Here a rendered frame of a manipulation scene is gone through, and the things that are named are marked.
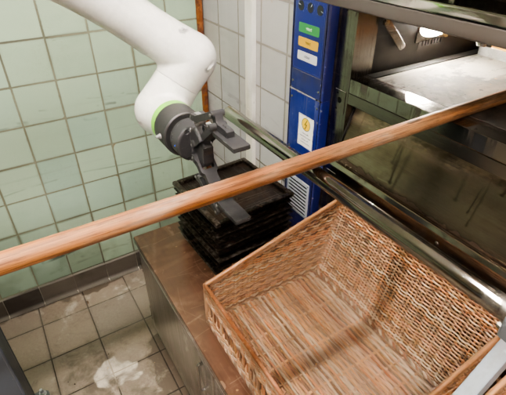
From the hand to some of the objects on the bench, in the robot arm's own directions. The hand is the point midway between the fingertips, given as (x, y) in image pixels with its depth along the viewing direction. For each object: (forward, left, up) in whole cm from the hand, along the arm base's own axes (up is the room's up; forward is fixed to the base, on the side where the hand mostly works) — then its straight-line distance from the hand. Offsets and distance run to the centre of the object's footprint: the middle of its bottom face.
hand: (239, 183), depth 69 cm
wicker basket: (+4, +25, -61) cm, 66 cm away
